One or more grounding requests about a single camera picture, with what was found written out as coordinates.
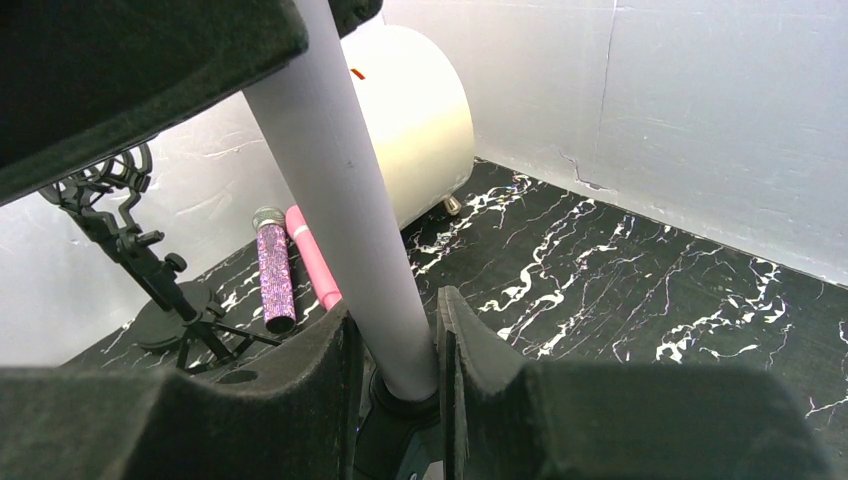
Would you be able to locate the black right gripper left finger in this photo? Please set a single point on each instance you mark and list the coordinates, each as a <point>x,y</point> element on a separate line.
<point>289,414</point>

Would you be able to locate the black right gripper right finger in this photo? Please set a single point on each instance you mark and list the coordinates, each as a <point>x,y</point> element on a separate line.
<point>505,416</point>

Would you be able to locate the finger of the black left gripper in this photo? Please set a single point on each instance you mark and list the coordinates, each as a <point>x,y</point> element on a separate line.
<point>84,80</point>

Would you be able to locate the black tripod microphone stand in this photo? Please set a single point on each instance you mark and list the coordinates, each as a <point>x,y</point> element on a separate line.
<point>99,200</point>

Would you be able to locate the pink microphone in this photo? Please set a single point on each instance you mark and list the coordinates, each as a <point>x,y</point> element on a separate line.
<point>323,282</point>

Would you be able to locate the black round-base desktop mic stand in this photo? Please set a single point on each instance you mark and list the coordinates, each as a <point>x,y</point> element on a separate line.
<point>156,330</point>

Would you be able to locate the purple tripod music stand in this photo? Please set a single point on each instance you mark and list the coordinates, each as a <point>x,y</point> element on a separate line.
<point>344,199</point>

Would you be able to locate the beige orange drawer cabinet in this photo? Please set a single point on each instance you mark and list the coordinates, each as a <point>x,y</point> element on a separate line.
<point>417,115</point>

